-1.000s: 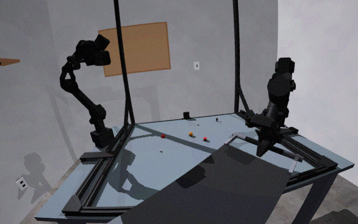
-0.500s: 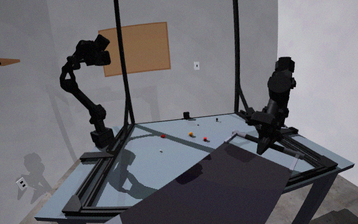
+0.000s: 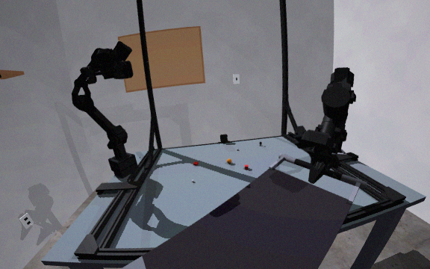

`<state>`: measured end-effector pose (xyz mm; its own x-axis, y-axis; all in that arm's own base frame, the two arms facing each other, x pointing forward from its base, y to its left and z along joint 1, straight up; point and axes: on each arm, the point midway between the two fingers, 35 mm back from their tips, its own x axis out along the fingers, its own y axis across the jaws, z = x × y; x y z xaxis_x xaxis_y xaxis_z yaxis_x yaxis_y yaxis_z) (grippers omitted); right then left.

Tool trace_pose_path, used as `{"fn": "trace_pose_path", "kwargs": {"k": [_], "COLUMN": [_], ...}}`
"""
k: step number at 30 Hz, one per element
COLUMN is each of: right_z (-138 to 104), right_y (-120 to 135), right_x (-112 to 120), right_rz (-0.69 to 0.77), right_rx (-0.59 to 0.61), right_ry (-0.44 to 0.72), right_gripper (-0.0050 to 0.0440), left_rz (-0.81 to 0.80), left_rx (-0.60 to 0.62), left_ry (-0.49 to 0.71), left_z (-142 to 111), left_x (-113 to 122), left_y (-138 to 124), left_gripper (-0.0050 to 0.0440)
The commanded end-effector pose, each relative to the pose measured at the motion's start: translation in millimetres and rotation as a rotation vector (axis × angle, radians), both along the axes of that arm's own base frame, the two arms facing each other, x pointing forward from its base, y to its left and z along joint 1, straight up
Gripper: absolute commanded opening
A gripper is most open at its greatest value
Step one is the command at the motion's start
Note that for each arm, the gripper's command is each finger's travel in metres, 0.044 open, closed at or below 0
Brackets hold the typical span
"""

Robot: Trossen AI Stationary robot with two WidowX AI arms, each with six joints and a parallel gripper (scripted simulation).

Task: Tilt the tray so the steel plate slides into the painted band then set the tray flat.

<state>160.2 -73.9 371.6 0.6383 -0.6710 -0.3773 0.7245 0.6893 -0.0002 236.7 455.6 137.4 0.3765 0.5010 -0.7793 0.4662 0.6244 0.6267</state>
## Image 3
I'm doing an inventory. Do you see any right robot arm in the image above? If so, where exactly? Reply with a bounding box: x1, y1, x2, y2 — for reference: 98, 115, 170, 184
72, 41, 132, 161

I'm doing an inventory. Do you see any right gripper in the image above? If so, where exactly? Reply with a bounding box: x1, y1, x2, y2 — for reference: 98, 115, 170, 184
80, 61, 133, 84

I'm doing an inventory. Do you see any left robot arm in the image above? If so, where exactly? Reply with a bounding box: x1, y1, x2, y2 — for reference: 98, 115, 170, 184
293, 67, 356, 152

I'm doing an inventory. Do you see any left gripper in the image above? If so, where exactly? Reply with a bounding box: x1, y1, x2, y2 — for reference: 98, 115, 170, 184
301, 122, 343, 184

